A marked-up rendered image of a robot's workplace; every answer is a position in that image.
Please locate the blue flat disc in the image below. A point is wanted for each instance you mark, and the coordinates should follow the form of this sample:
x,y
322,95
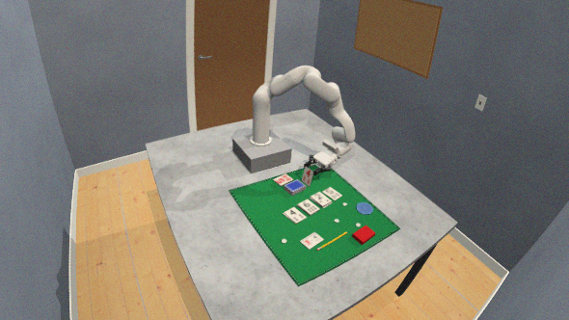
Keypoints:
x,y
364,208

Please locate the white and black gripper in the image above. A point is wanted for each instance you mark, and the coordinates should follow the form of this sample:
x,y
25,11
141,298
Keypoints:
x,y
322,158

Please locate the blue-backed playing card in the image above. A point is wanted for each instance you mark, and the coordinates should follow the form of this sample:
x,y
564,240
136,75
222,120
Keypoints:
x,y
294,185

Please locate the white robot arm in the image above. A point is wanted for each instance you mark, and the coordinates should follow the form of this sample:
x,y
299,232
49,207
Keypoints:
x,y
313,82

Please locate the red flat block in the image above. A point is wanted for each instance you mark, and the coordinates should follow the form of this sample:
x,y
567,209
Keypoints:
x,y
363,234

